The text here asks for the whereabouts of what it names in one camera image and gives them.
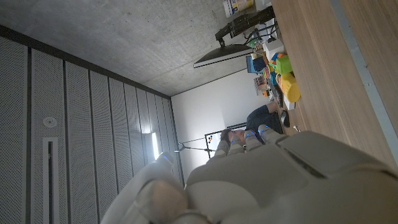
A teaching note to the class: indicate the black computer mouse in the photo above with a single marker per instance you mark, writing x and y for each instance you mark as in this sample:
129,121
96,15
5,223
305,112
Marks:
285,119

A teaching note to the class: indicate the whiteboard with black frame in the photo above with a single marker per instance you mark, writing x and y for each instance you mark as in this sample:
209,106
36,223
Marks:
213,141

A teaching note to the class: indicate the black tripod stand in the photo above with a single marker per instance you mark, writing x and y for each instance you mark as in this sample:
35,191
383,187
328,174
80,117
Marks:
192,148

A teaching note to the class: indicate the round ceiling detector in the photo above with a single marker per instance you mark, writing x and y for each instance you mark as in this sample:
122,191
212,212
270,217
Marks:
49,122

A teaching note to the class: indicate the seated person in dark shirt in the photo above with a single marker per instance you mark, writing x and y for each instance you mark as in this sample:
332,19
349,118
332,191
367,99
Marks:
262,119

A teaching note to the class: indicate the clear plastic storage box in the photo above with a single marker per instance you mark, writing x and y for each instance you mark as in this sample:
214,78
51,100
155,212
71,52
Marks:
260,85

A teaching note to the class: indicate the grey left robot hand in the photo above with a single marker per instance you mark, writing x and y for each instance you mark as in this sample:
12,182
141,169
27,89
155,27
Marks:
280,186

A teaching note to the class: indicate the long ceiling slot vent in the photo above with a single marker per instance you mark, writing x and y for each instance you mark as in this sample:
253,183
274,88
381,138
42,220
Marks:
45,180

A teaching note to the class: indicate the small flat white card box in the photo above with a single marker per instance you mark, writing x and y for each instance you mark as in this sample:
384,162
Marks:
289,105

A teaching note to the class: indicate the white and yellow box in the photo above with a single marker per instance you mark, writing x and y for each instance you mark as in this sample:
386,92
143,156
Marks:
237,6

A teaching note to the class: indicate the black monitor on arm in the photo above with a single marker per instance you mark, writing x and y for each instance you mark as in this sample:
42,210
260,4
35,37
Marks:
222,54

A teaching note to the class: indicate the white cube box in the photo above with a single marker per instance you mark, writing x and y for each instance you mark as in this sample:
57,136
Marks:
273,48

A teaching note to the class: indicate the black keyboard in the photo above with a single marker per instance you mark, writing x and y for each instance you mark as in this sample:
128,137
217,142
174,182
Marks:
276,95

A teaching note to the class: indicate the bright strip light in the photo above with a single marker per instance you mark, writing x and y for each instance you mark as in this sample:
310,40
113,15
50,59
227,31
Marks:
155,146

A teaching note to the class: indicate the blue toy block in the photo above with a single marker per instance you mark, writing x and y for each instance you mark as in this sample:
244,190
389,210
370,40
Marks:
258,64

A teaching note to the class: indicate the green toy cube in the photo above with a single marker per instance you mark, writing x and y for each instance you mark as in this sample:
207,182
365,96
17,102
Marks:
284,64

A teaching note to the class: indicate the yellow toy cup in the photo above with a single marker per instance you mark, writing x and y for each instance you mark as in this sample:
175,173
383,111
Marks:
291,88

